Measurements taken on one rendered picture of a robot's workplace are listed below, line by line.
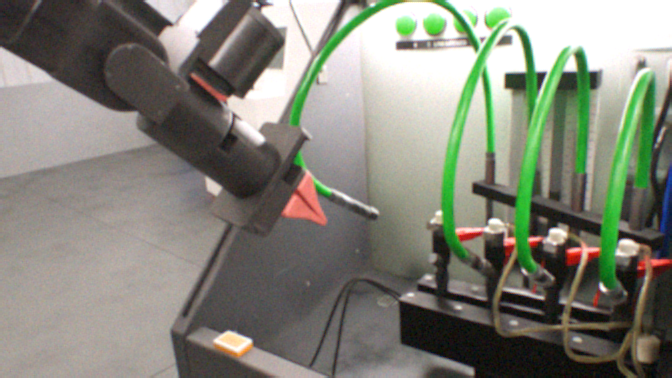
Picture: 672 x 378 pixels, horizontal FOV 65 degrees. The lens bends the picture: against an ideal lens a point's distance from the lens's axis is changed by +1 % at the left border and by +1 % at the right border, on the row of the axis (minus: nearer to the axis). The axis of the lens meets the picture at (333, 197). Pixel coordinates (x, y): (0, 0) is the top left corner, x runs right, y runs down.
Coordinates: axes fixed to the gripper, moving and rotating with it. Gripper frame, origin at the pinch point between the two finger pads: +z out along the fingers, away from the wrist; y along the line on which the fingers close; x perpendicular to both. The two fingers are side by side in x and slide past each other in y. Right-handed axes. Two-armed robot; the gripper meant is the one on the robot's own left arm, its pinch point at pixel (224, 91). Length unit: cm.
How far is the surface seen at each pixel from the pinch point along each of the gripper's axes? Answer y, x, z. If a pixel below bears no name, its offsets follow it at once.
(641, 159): -19, -22, 45
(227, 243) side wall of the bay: 17.3, 16.7, 15.1
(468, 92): -18.8, -13.2, 20.7
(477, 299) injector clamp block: -2.4, 2.0, 47.7
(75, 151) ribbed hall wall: 660, 50, -94
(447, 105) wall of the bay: 20.0, -28.7, 35.0
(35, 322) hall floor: 243, 115, -3
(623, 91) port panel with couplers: -5, -38, 48
